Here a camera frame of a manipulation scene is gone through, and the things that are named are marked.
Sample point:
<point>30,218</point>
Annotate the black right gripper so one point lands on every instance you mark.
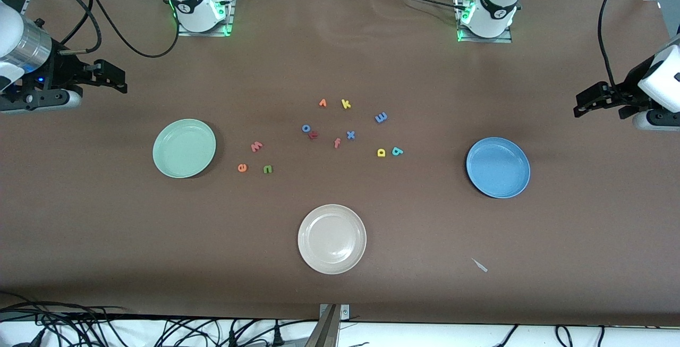
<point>59,70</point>

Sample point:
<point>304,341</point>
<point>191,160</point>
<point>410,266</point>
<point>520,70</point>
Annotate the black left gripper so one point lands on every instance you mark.
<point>629,87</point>

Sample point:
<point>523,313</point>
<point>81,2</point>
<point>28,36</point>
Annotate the pink foam letter w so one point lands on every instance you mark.
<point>256,146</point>

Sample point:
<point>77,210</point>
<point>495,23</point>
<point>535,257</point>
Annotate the blue foam letter m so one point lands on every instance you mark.
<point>381,117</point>

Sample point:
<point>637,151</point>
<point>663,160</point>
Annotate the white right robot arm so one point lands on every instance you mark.
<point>194,4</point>

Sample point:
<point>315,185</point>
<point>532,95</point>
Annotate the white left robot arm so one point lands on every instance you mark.
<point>496,15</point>

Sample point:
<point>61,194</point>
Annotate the green plate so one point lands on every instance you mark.
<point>184,148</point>

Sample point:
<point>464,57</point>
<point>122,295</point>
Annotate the blue plate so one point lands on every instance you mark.
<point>498,167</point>

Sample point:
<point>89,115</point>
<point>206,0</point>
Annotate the small white paper scrap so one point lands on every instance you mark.
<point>481,266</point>

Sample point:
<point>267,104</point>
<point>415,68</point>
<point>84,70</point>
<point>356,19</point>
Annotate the brown table cover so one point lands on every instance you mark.
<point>425,230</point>

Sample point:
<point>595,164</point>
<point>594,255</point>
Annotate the beige plate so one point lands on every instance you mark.
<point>332,239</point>

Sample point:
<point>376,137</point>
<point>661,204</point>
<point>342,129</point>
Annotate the black power plug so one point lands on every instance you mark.
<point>232,339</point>
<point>277,336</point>

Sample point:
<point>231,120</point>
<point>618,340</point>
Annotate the aluminium table clamp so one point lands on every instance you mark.
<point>345,312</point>

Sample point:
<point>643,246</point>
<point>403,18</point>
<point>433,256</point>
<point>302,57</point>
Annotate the grey metal post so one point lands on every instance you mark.
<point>324,333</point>

